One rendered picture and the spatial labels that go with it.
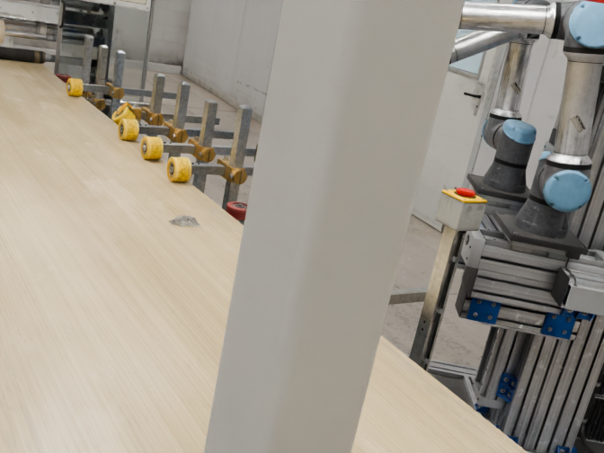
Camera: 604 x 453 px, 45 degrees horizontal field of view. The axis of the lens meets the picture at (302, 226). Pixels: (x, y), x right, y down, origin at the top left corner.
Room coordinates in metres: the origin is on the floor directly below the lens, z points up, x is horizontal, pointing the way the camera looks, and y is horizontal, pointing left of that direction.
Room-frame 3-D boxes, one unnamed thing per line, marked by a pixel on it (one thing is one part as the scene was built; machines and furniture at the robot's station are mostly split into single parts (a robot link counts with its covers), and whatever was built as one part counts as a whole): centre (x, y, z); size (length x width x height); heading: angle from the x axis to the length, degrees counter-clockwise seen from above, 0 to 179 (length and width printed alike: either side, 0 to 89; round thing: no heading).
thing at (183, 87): (2.74, 0.54, 0.91); 0.03 x 0.03 x 0.48; 35
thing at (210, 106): (2.53, 0.40, 0.90); 0.03 x 0.03 x 0.48; 35
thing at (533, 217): (2.05, -0.68, 1.09); 0.15 x 0.15 x 0.10
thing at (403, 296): (1.81, -0.23, 0.82); 0.43 x 0.03 x 0.04; 125
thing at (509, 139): (2.55, -0.68, 1.21); 0.13 x 0.12 x 0.14; 10
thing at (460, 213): (1.51, -0.33, 1.18); 0.07 x 0.07 x 0.08; 35
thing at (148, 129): (2.81, 0.52, 0.95); 0.50 x 0.04 x 0.04; 125
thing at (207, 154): (2.55, 0.41, 0.95); 0.13 x 0.06 x 0.05; 35
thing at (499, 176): (2.54, -0.68, 1.09); 0.15 x 0.15 x 0.10
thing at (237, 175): (2.35, 0.27, 0.95); 0.13 x 0.06 x 0.05; 35
